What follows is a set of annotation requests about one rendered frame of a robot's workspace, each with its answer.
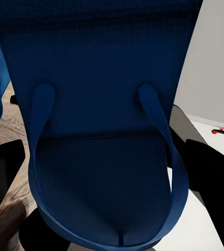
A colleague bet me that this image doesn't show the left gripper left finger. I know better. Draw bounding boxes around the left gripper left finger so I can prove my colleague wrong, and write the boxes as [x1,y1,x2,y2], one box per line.
[0,139,26,204]

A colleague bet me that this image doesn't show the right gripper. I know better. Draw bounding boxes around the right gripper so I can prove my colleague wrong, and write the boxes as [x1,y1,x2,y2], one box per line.
[10,95,18,105]

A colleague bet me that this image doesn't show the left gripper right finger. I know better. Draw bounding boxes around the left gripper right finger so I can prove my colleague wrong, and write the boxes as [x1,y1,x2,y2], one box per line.
[183,139,224,246]

